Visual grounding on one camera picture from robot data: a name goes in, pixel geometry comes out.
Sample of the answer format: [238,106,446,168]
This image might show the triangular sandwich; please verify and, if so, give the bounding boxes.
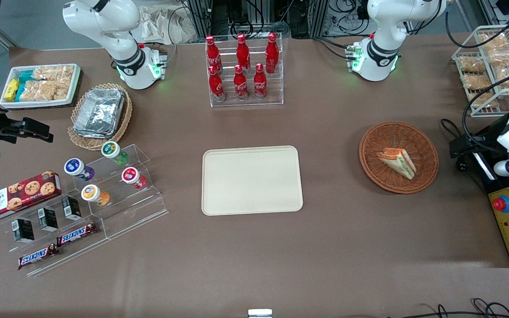
[377,148,417,180]

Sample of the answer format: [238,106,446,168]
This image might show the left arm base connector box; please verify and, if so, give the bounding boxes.
[346,42,365,72]

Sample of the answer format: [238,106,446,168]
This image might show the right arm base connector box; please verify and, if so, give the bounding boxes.
[148,46,169,81]

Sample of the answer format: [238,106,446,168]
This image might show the white rectangular snack tray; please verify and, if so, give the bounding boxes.
[0,64,82,110]

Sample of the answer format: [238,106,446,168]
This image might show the brown round wicker basket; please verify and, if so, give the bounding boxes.
[359,121,440,194]

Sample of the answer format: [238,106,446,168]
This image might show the light oval wicker basket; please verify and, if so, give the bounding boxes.
[68,83,133,151]

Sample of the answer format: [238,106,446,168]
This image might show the beige plastic tray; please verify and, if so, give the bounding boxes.
[201,146,304,216]

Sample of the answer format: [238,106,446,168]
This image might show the clear rice cracker bag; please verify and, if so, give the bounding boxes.
[19,80,70,102]
[33,66,75,82]

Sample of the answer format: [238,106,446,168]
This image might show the purple yogurt cup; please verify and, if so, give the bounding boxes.
[64,158,95,182]

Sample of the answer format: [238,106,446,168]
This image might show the yellow snack packet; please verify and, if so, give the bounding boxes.
[4,79,20,102]

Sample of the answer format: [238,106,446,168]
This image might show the stack of foil trays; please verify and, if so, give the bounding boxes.
[73,88,126,139]

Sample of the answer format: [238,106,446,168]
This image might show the red Walkers cookie box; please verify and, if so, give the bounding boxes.
[0,170,62,224]

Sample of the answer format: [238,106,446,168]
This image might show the green yogurt cup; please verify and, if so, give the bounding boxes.
[101,141,129,166]

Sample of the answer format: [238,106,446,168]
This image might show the orange yogurt cup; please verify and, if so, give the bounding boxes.
[81,184,110,207]

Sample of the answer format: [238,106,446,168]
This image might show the small black carton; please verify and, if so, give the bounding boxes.
[37,208,59,232]
[61,196,82,221]
[11,219,35,243]

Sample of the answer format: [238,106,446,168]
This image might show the red yogurt cup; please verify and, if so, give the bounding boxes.
[121,167,148,189]

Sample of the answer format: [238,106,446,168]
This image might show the Snickers bar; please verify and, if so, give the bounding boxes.
[17,244,59,270]
[56,222,98,247]

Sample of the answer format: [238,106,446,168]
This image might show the clear acrylic step stand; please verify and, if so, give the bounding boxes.
[0,144,169,278]

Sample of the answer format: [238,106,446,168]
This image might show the crumpled beige paper bag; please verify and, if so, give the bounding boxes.
[137,4,198,45]

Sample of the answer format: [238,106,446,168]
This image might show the red cola bottle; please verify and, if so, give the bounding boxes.
[208,65,226,102]
[205,35,221,73]
[236,34,251,72]
[253,63,268,100]
[265,32,280,74]
[233,65,249,101]

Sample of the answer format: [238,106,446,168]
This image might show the clear acrylic bottle rack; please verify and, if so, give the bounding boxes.
[205,33,284,108]

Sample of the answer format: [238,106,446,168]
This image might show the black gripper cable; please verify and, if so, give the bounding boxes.
[462,66,509,149]

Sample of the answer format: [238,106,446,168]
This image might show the white wire rack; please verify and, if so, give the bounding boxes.
[452,24,509,118]

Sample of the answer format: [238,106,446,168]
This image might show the black floor cables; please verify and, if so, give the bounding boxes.
[388,298,509,318]

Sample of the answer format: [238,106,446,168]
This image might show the aluminium frame equipment rack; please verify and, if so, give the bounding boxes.
[186,0,331,40]

